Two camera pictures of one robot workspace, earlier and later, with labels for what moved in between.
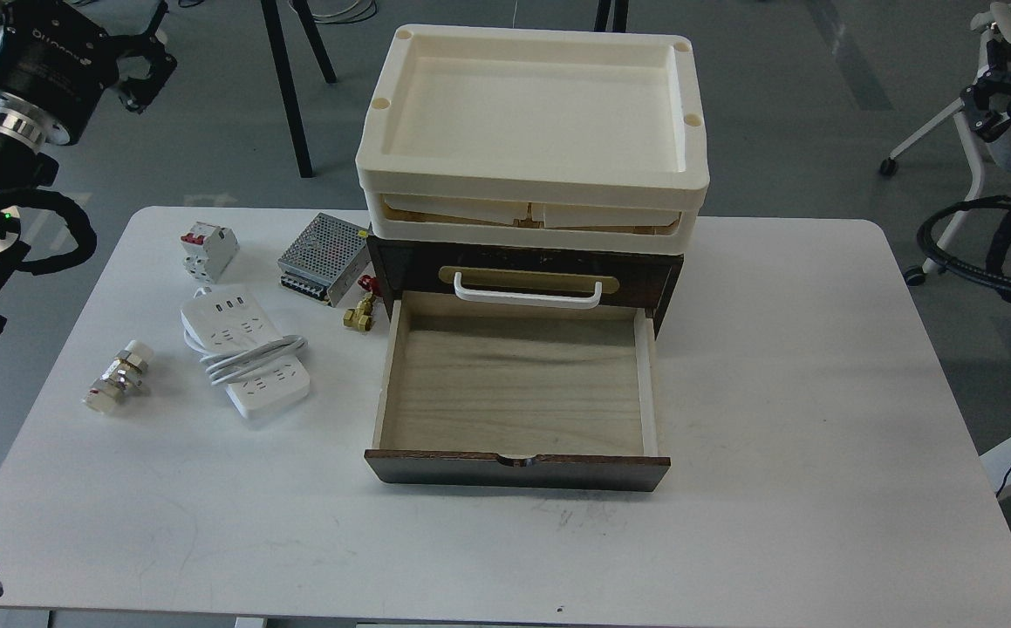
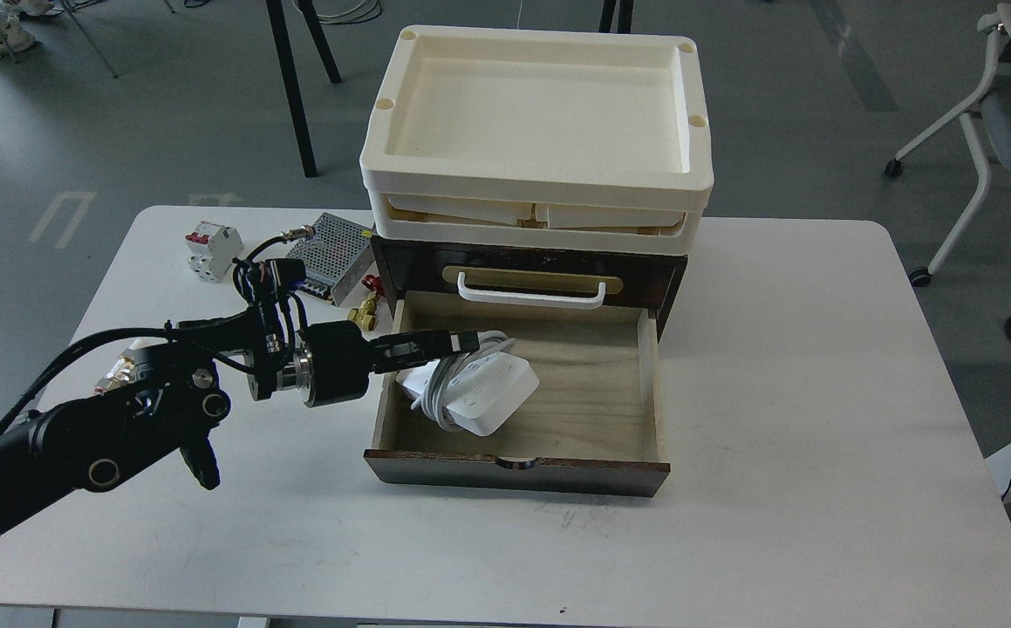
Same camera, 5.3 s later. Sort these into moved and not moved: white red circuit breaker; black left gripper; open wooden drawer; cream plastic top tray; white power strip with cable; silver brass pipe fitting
Moved: black left gripper; white power strip with cable
Not moved: white red circuit breaker; cream plastic top tray; open wooden drawer; silver brass pipe fitting
